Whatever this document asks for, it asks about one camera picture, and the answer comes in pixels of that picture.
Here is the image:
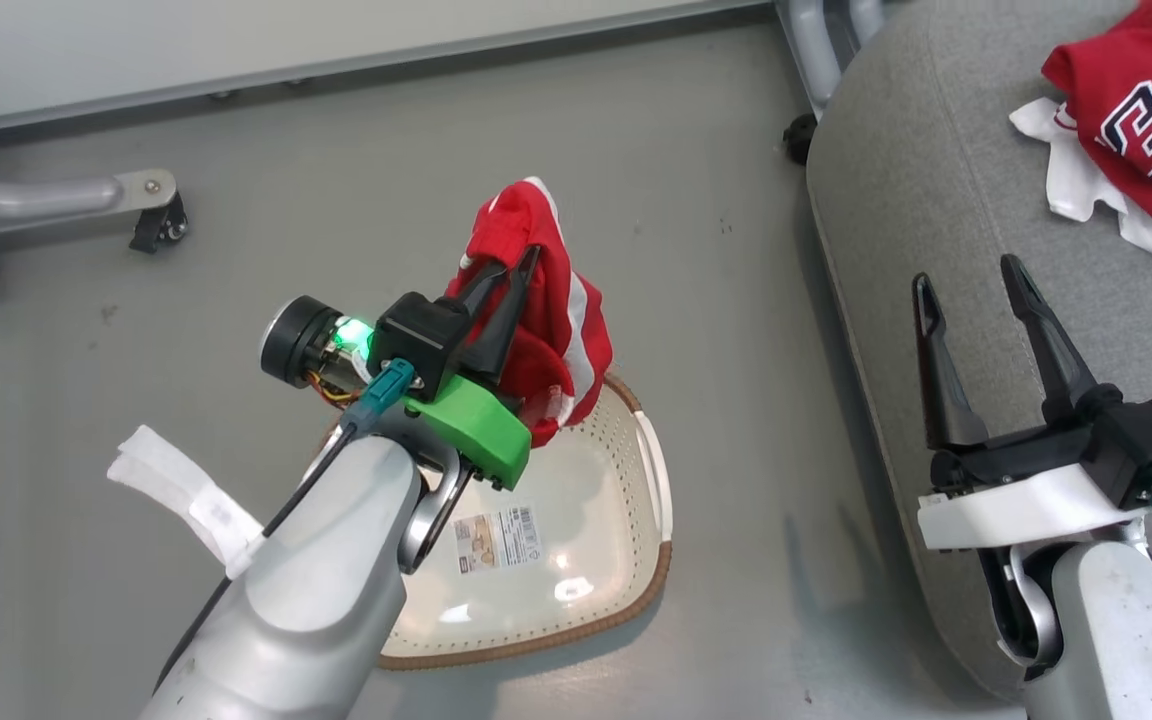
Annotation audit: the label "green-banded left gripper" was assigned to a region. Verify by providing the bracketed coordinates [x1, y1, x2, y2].
[259, 243, 544, 492]

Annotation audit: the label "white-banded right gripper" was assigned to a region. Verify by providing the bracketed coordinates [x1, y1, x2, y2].
[912, 254, 1150, 552]

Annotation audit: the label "red shorts with white stripes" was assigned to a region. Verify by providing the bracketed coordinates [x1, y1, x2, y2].
[444, 176, 614, 448]

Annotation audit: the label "red jersey with number print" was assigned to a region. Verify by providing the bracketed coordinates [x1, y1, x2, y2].
[1009, 0, 1152, 273]

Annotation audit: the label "grey fabric sofa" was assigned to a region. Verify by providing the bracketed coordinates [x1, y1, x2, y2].
[804, 0, 1152, 701]

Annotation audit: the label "white laundry basket brown rim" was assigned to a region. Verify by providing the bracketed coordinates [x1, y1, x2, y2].
[321, 372, 675, 671]

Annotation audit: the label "paper label sticker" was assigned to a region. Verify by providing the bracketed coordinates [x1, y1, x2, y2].
[451, 503, 545, 574]

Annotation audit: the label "small black round caster wheel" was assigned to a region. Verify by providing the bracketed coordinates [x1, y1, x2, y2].
[782, 112, 821, 166]

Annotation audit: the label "black caster wheel with brake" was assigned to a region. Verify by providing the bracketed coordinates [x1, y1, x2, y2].
[129, 190, 189, 254]

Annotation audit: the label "grey partition leg with bolt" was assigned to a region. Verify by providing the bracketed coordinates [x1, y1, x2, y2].
[0, 105, 179, 236]

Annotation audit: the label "grey metal partition bottom rail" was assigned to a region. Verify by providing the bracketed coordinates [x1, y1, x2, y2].
[0, 0, 777, 131]

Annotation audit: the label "white strap on left arm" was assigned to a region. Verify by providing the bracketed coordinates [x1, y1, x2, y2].
[106, 425, 267, 581]

